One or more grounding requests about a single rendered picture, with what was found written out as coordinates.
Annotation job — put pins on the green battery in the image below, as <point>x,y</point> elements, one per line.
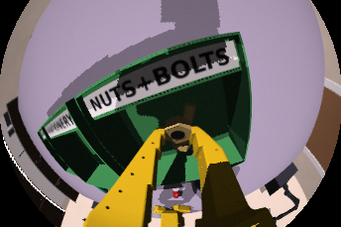
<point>102,189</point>

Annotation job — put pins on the green bin rack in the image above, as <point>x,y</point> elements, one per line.
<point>158,85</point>

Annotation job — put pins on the red aaa battery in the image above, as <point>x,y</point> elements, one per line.
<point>175,191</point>

